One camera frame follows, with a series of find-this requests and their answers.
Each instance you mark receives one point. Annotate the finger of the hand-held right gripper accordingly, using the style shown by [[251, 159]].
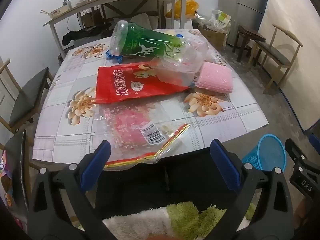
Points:
[[302, 177], [315, 142]]

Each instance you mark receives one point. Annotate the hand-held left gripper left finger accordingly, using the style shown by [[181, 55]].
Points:
[[100, 155]]

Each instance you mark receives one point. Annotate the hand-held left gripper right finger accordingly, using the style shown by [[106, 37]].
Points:
[[222, 160]]

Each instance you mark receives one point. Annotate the blue plastic basket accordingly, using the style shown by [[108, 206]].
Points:
[[252, 155]]

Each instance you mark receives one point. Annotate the red snack bag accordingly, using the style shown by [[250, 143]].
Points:
[[117, 85]]

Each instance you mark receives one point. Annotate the clear jar green label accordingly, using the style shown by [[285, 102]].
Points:
[[140, 42]]

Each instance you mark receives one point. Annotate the floral tablecloth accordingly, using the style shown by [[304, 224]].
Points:
[[225, 120]]

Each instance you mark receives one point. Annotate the clear pink printed plastic bag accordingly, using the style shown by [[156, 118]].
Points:
[[130, 127]]

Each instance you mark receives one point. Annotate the dark cloth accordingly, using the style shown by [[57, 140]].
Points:
[[150, 185]]

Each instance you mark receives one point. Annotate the fuzzy green white garment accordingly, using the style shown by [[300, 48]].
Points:
[[180, 220]]

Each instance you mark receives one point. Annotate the pink sponge cloth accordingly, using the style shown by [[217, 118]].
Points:
[[215, 77]]

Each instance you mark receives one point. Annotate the black seat wooden chair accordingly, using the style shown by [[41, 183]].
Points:
[[30, 92]]

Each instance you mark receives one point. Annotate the colourful printed cloth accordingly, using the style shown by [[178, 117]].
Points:
[[6, 180]]

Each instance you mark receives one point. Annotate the blue crumpled wrapper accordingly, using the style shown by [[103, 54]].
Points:
[[112, 56]]

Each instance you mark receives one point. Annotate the wooden armchair with dark seat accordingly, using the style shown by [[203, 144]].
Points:
[[272, 52]]

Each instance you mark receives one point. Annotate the clear plastic container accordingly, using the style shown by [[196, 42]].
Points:
[[180, 67]]

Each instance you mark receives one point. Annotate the white mattress with blue edge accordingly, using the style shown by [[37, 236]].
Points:
[[295, 30]]

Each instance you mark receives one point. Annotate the black cloth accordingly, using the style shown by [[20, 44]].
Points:
[[82, 33]]

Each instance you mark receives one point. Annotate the large cardboard box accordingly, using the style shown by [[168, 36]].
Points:
[[215, 37]]

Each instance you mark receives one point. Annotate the dark wooden stool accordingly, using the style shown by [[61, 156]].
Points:
[[250, 32]]

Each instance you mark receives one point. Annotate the small brown cardboard box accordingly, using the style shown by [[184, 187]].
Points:
[[91, 20]]

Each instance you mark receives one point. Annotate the white plastic bag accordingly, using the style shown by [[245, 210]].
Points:
[[220, 20]]

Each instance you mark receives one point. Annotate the white sack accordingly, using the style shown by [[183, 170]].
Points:
[[142, 20]]

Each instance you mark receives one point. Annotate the floral ceramic bowl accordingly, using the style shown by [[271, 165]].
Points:
[[58, 12]]

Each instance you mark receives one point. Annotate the wooden chopsticks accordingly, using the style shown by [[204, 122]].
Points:
[[45, 12]]

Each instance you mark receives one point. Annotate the glass bowl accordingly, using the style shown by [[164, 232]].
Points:
[[77, 0]]

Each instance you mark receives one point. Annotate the yellow plastic bag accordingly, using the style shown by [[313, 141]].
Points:
[[187, 6]]

